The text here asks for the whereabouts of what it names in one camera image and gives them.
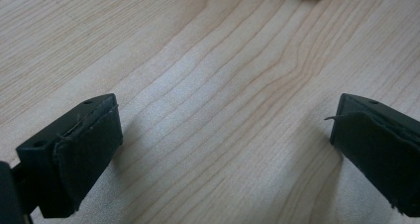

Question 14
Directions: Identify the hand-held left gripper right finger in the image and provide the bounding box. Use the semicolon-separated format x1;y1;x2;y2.
325;92;420;218

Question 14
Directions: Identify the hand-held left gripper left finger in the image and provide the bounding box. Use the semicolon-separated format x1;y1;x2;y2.
15;92;124;219

